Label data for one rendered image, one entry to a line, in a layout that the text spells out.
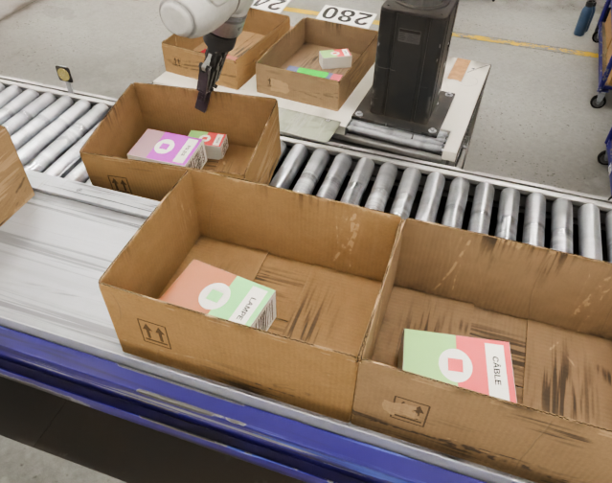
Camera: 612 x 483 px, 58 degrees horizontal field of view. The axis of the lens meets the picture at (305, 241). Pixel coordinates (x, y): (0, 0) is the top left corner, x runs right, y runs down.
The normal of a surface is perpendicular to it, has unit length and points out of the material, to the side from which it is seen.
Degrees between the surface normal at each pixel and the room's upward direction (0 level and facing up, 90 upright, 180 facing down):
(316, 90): 90
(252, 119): 94
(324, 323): 0
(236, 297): 0
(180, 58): 91
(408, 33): 90
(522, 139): 0
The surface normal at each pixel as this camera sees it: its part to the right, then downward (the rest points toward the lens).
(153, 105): -0.21, 0.73
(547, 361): 0.03, -0.71
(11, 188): 0.95, 0.23
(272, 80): -0.41, 0.64
